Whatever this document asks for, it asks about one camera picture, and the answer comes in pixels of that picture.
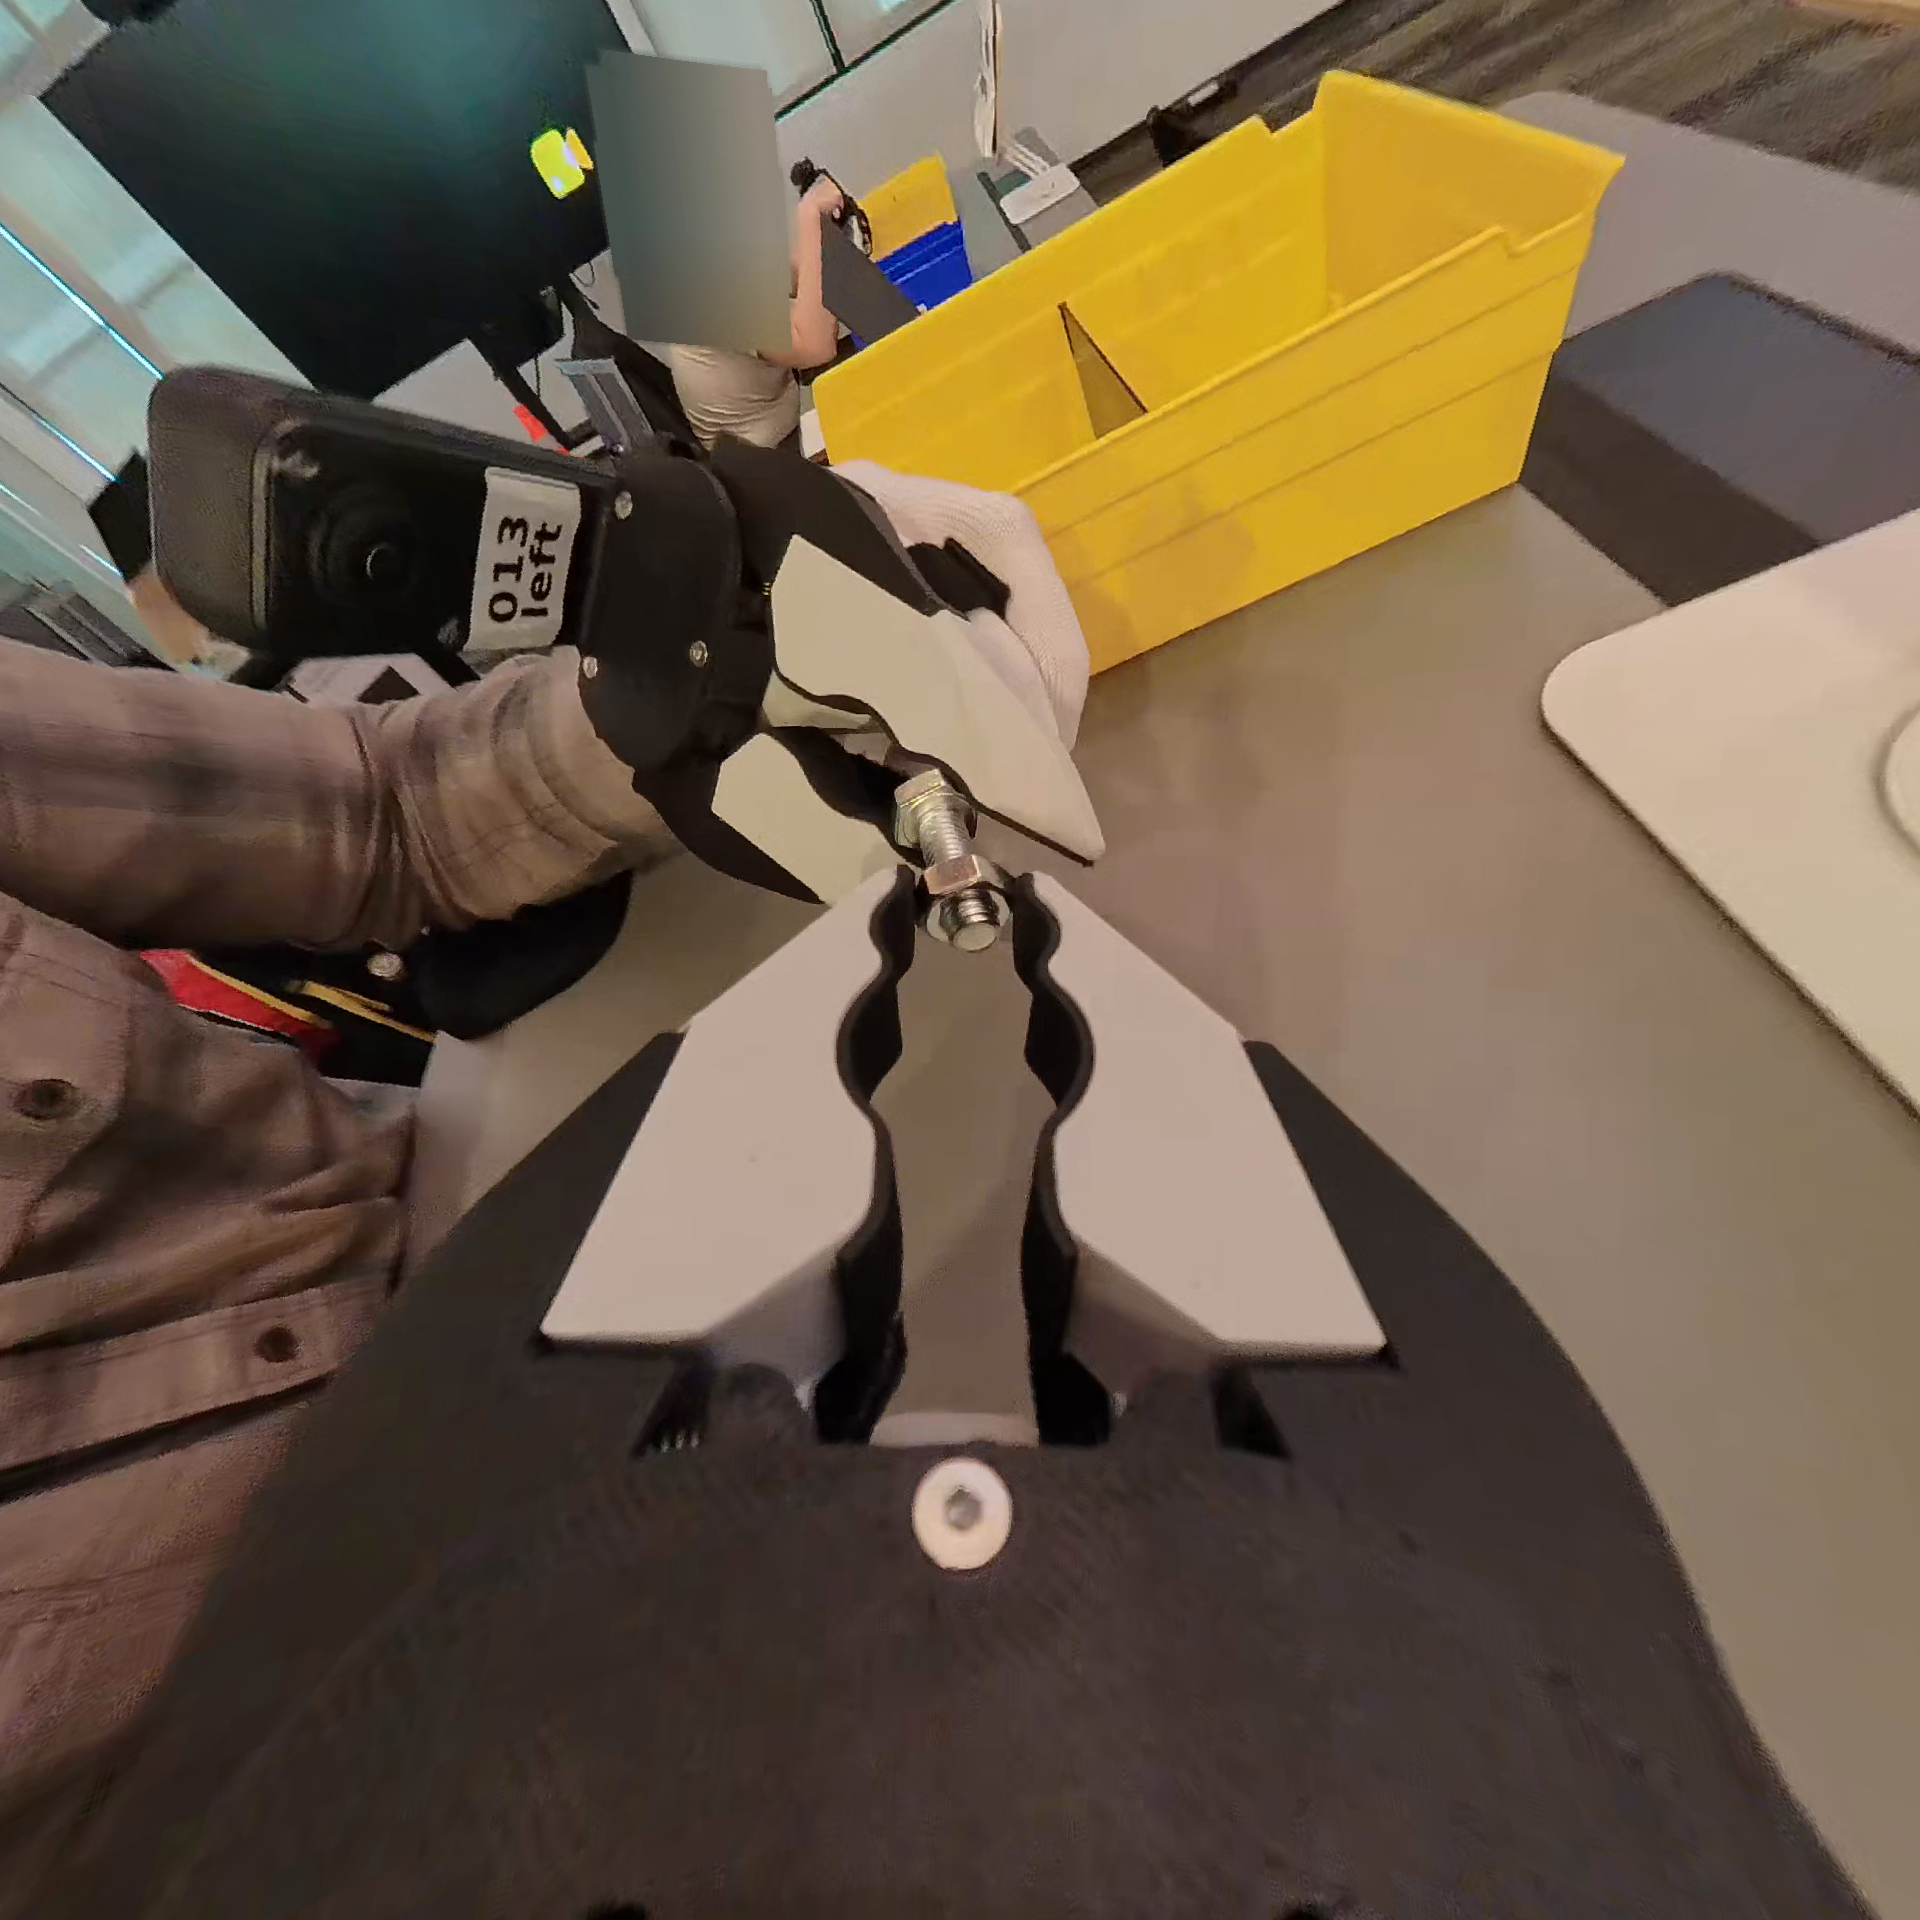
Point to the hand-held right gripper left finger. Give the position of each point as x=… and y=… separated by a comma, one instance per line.
x=719, y=1197

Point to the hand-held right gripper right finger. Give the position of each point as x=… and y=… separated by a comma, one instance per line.
x=1199, y=1197

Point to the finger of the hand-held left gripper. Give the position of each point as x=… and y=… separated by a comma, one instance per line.
x=930, y=677
x=819, y=717

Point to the steel bolt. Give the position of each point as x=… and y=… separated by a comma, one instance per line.
x=938, y=819

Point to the yellow plastic bin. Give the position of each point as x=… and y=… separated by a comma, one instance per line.
x=1273, y=448

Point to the person's left forearm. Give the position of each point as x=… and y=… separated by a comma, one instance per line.
x=297, y=782

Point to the person's left hand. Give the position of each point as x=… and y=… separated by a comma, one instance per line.
x=1037, y=602

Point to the grey slatted panel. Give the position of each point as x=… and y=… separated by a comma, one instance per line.
x=605, y=397

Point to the blue plastic bin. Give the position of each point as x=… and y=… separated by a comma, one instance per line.
x=930, y=267

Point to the small yellow bin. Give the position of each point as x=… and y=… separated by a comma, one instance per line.
x=906, y=203

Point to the large black monitor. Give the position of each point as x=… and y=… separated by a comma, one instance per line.
x=297, y=182

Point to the person's torso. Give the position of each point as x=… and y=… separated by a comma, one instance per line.
x=147, y=1197

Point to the white paper strip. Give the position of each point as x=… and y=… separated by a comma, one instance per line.
x=990, y=75

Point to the black table mat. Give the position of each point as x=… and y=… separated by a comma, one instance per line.
x=1723, y=437

